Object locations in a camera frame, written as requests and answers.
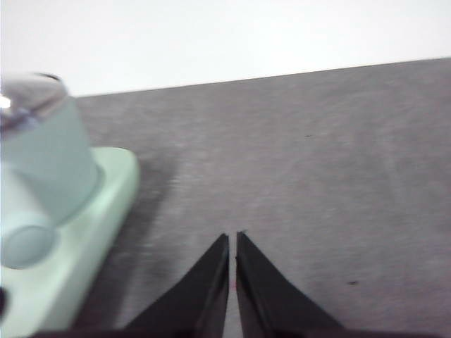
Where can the mint green cooker base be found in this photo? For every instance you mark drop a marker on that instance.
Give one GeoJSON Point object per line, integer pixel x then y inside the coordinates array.
{"type": "Point", "coordinates": [88, 218]}

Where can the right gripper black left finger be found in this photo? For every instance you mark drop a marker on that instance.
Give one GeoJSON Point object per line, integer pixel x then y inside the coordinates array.
{"type": "Point", "coordinates": [204, 299]}

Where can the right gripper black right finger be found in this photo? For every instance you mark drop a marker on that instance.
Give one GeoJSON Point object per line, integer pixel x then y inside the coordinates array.
{"type": "Point", "coordinates": [267, 303]}

